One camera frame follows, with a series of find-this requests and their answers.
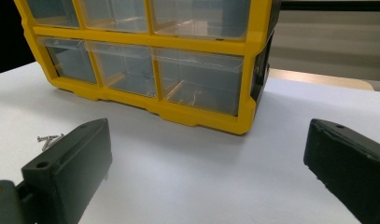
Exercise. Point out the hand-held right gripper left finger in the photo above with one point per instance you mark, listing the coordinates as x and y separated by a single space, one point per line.
69 168

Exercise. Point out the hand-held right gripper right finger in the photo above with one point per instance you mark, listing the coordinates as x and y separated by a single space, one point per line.
352 168

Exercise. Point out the yellow black drawer cabinet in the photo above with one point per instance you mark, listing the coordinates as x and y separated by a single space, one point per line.
194 115

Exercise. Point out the beige wooden board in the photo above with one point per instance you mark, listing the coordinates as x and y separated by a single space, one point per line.
318 79

